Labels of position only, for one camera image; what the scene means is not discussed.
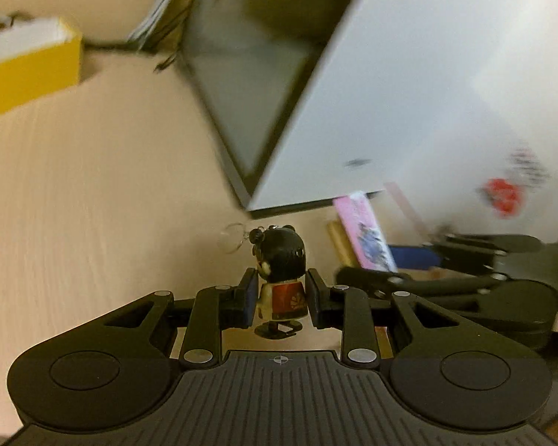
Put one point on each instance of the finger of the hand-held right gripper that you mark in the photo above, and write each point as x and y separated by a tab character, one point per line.
418	285
488	244

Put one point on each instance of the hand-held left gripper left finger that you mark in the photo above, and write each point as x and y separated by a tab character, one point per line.
248	298

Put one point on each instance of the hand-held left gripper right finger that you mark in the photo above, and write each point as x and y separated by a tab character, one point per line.
313	299

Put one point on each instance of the black-haired doll figurine with keyring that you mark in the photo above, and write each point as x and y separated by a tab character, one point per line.
281	260

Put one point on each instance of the blue box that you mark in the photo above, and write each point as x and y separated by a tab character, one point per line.
411	258

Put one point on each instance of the white carton with red label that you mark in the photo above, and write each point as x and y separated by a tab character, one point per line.
502	195

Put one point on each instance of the tan wooden stick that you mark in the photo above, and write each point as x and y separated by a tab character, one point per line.
342	244

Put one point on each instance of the pink printed box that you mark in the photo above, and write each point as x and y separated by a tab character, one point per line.
365	232

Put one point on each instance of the white computer case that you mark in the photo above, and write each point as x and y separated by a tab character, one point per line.
353	102

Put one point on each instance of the yellow box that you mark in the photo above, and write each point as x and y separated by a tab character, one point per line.
32	83

